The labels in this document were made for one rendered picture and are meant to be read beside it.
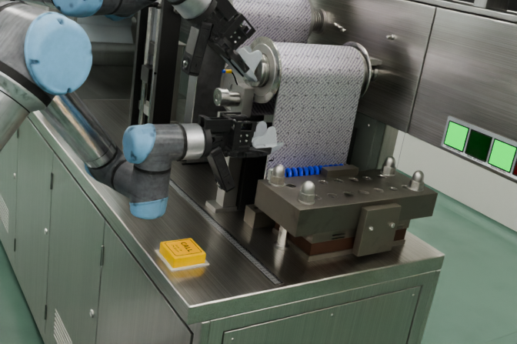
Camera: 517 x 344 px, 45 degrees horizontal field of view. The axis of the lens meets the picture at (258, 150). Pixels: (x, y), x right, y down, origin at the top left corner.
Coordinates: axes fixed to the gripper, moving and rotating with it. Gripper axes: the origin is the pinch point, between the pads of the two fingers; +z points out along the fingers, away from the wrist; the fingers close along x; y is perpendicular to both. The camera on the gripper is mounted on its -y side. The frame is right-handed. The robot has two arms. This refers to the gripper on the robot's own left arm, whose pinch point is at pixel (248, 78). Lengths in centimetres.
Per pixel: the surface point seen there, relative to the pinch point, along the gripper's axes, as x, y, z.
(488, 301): 44, 27, 224
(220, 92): 3.6, -6.0, -0.7
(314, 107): -5.0, 6.1, 15.2
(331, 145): -5.1, 3.4, 26.8
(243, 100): 2.3, -3.6, 4.3
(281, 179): -13.3, -12.1, 14.7
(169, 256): -16.2, -38.6, 3.1
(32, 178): 95, -61, 22
